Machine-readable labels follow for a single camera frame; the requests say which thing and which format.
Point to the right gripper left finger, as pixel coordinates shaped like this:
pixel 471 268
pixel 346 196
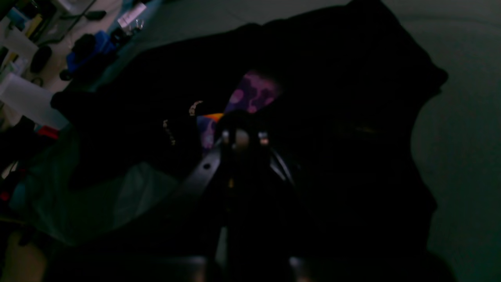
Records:
pixel 177 240

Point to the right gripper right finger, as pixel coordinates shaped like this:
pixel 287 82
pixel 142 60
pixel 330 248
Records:
pixel 359 210

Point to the black t-shirt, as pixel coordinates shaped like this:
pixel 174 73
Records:
pixel 336 70

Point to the red cube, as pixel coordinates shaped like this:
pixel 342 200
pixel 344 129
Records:
pixel 48 132

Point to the translucent plastic cup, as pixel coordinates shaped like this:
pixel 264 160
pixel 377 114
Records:
pixel 31 101

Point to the blue block with knob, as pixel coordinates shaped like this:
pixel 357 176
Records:
pixel 88 50

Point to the white card box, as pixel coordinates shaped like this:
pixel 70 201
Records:
pixel 131 15

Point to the black computer mouse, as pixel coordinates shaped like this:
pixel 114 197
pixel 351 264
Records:
pixel 40 59

